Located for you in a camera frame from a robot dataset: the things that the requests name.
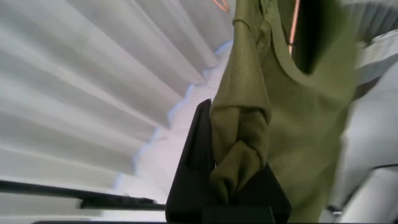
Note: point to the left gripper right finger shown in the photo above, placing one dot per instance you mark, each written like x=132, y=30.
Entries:
x=264, y=202

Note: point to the black clothes rack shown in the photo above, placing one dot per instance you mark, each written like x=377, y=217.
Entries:
x=109, y=202

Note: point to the green printed shirt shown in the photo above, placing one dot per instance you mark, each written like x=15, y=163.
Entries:
x=304, y=124

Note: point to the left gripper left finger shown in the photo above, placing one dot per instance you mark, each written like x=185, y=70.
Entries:
x=189, y=193

